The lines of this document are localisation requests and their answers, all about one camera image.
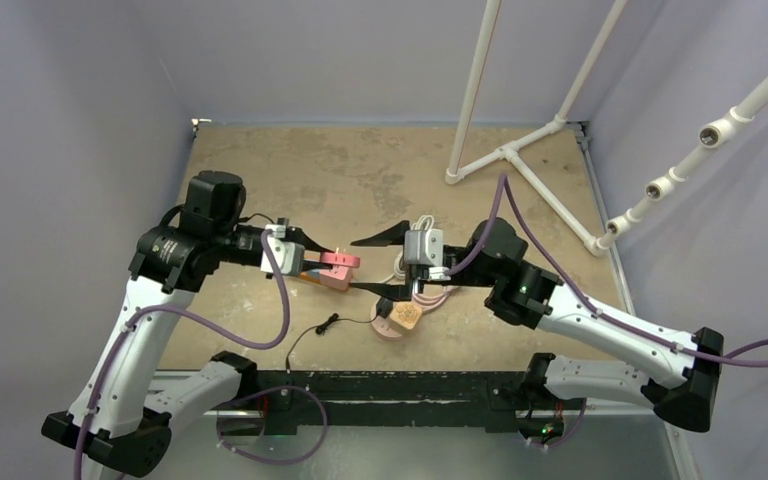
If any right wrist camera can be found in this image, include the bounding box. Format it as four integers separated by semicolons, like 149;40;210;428
402;228;444;281

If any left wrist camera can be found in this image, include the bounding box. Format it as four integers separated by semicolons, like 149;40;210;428
260;224;305;277

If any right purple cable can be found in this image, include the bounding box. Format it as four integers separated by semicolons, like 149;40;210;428
443;173;768;369

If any white pipe frame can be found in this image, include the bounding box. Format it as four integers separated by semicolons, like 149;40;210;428
444;0;627;257

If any white pipe with fittings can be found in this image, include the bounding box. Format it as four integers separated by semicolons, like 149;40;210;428
596;75;768;249

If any pink coiled cable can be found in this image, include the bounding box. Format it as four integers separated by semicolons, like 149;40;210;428
410;284;461;313

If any orange power strip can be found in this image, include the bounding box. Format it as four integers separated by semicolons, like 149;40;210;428
298;270;320;284

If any beige cube power socket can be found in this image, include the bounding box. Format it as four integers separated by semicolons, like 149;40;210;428
387;302;424;331

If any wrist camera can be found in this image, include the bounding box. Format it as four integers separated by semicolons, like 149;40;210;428
402;228;444;281
260;224;305;277

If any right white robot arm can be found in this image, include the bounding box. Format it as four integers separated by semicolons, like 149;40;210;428
354;218;724;433

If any pink round power socket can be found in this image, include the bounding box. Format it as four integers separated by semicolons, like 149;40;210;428
370;306;409;341

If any pink cube socket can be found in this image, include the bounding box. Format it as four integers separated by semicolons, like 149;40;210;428
318;266;353;292

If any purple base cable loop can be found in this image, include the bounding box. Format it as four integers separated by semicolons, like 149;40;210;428
216;382;329;467

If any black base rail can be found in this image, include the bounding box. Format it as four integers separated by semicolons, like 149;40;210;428
214;349;587;437

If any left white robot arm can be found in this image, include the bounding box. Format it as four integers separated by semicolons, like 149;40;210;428
42;170;319;479

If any white cable of beige socket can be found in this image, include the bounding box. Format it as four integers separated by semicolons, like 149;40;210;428
393;213;437;281

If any black adapter cable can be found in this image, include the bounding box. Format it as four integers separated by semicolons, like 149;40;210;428
284;313;377;370

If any black power adapter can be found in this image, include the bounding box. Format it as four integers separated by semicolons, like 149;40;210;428
375;297;394;319

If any pink square plug adapter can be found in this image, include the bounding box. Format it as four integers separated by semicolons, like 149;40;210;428
318;252;361;270

